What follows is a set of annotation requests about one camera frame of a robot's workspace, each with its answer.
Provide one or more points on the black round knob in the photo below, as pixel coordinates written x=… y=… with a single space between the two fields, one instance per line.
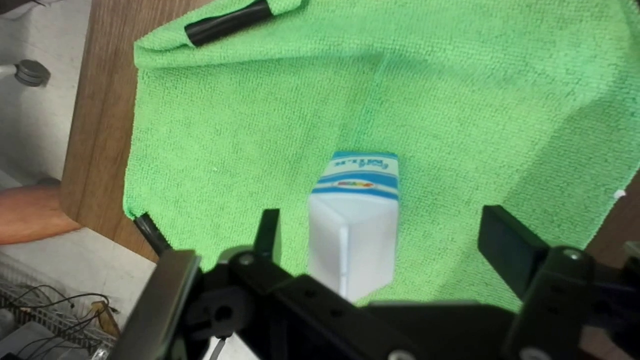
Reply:
x=30 y=72

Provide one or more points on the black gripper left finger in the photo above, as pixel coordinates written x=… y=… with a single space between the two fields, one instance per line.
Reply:
x=269 y=237

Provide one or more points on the green microfiber towel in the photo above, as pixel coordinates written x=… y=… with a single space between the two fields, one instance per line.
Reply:
x=400 y=86

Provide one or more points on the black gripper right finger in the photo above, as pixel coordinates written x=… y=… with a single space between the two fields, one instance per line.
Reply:
x=511 y=246

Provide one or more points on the white blue milk carton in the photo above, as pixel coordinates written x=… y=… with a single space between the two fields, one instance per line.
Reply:
x=353 y=226

